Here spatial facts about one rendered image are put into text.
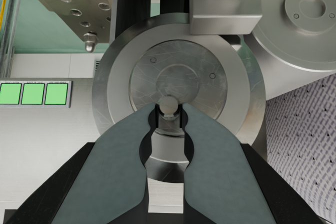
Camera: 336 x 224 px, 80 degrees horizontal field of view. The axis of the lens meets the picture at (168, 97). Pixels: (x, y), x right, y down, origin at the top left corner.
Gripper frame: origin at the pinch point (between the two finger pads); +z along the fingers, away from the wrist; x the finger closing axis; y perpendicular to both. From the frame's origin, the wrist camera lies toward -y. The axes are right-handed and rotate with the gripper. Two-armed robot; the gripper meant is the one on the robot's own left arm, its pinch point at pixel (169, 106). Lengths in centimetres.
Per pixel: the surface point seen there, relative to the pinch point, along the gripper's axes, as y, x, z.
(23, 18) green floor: 23, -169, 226
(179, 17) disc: -4.1, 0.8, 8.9
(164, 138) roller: 3.6, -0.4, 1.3
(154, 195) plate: 34.9, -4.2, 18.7
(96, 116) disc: 2.9, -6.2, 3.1
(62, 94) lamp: 16.7, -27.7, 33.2
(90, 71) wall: 102, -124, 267
